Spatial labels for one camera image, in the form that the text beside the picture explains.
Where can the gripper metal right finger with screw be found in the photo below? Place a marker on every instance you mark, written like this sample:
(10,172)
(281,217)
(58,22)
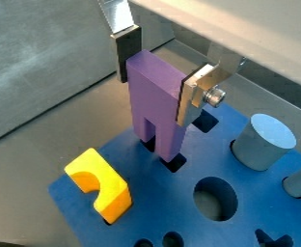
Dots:
(198,86)

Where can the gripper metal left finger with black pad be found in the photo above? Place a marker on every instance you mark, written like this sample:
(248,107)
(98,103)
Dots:
(125,32)

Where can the purple double-square block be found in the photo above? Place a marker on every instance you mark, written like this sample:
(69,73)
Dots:
(154,87)

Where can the blue shape-sorter board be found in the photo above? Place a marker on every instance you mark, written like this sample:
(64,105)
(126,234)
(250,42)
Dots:
(210,204)

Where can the light blue cylinder peg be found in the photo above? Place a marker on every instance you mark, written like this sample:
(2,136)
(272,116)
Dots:
(262,143)

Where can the yellow arch block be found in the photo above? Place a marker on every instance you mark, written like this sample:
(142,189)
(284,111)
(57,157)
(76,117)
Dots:
(93,175)

